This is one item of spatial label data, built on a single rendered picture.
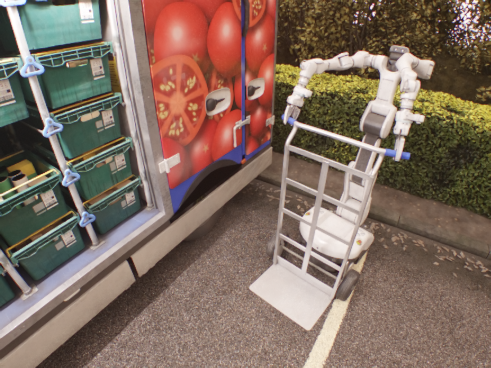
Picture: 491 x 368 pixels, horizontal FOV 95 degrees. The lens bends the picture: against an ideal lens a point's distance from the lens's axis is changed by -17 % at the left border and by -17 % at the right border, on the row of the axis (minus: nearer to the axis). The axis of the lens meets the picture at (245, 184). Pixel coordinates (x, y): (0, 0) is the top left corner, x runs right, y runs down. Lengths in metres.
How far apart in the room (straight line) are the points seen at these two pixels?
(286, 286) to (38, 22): 2.20
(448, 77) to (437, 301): 3.80
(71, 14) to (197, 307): 1.94
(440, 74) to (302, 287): 4.26
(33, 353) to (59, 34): 1.61
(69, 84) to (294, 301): 1.98
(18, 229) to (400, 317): 2.47
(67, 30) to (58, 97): 0.31
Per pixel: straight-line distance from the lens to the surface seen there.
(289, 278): 2.26
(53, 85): 1.46
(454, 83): 5.35
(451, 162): 3.35
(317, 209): 1.72
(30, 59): 1.37
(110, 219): 1.82
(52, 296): 1.67
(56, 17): 1.48
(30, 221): 1.59
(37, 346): 1.83
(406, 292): 2.49
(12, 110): 1.42
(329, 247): 2.11
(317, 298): 2.19
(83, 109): 1.53
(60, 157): 1.49
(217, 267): 2.32
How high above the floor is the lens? 1.80
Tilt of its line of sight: 34 degrees down
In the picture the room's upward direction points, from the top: straight up
